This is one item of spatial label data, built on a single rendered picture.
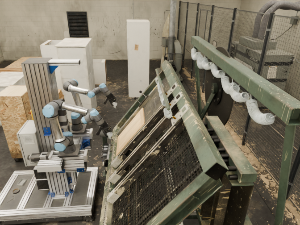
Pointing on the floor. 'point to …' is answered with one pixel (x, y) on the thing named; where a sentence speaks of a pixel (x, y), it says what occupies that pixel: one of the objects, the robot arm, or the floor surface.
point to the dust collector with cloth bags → (171, 50)
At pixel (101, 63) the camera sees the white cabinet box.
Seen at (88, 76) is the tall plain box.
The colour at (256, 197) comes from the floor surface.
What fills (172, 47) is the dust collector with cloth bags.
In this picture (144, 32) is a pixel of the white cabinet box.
